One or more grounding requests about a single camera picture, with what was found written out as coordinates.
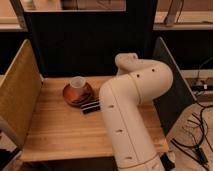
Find translucent plastic cup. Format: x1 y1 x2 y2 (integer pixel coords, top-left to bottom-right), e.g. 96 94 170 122
70 76 86 96

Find brown round plate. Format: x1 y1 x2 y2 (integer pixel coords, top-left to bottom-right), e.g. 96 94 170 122
62 83 94 107

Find black striped box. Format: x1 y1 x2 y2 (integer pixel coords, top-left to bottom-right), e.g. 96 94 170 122
81 100 100 114

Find black back panel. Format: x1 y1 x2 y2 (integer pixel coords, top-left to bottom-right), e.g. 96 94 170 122
24 0 157 77

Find right dark side panel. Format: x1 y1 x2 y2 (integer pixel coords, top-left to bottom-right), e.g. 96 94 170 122
153 37 196 138

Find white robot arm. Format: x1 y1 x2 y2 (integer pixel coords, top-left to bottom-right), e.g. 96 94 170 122
99 53 173 171

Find left wooden side panel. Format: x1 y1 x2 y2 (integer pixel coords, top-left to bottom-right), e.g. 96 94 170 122
0 39 42 149

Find black floor cables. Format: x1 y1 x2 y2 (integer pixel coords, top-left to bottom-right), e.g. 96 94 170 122
170 54 213 168

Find power strip on floor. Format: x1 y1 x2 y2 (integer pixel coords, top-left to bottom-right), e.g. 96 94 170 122
186 78 213 102

